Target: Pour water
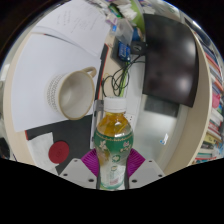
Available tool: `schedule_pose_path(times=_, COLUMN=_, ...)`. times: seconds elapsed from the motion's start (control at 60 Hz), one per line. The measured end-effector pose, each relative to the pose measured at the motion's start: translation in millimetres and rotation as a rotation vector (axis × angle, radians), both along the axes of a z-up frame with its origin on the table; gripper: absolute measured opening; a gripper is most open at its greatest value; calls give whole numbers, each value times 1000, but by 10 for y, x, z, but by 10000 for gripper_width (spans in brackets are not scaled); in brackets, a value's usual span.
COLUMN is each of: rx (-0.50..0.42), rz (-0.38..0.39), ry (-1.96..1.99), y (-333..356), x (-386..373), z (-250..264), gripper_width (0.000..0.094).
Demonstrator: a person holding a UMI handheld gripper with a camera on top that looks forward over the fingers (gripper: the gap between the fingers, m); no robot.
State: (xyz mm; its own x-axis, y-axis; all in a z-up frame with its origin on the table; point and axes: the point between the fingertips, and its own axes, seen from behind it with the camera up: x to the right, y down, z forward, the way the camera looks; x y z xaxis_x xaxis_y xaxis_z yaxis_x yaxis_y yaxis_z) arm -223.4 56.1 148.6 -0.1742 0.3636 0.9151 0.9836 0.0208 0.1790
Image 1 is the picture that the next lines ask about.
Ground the black tangled cable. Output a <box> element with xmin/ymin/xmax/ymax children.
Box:
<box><xmin>101</xmin><ymin>54</ymin><xmax>146</xmax><ymax>98</ymax></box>

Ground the black desk mat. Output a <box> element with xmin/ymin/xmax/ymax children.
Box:
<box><xmin>24</xmin><ymin>114</ymin><xmax>96</xmax><ymax>176</ymax></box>

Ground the white paper napkin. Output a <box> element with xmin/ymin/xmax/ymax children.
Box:
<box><xmin>26</xmin><ymin>132</ymin><xmax>61</xmax><ymax>174</ymax></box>

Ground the black computer monitor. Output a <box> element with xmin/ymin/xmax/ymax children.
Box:
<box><xmin>142</xmin><ymin>13</ymin><xmax>200</xmax><ymax>108</ymax></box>

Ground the black wall panel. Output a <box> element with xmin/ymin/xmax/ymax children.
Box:
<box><xmin>143</xmin><ymin>94</ymin><xmax>180</xmax><ymax>118</ymax></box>

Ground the green-labelled clear drink bottle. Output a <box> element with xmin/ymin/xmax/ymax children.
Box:
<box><xmin>93</xmin><ymin>96</ymin><xmax>135</xmax><ymax>191</ymax></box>

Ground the grey metal stand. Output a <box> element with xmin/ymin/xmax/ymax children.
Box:
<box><xmin>90</xmin><ymin>99</ymin><xmax>105</xmax><ymax>148</ymax></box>

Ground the handwritten white paper sheet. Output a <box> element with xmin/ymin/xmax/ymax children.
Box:
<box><xmin>31</xmin><ymin>0</ymin><xmax>113</xmax><ymax>58</ymax></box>

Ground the clear plastic box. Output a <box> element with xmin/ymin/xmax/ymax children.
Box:
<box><xmin>114</xmin><ymin>18</ymin><xmax>134</xmax><ymax>44</ymax></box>

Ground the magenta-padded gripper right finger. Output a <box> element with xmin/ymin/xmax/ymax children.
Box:
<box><xmin>126</xmin><ymin>148</ymin><xmax>166</xmax><ymax>190</ymax></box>

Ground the small blue box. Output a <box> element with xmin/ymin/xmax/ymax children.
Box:
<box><xmin>117</xmin><ymin>41</ymin><xmax>132</xmax><ymax>62</ymax></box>

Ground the flat round red coaster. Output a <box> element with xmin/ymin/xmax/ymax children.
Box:
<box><xmin>48</xmin><ymin>140</ymin><xmax>71</xmax><ymax>165</ymax></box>

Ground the wall shelf with books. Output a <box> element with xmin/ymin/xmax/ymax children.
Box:
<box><xmin>186</xmin><ymin>19</ymin><xmax>224</xmax><ymax>166</ymax></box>

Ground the cream ceramic mug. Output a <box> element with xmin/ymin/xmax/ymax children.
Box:
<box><xmin>45</xmin><ymin>66</ymin><xmax>98</xmax><ymax>121</ymax></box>

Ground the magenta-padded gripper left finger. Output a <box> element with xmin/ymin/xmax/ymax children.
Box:
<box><xmin>59</xmin><ymin>148</ymin><xmax>100</xmax><ymax>190</ymax></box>

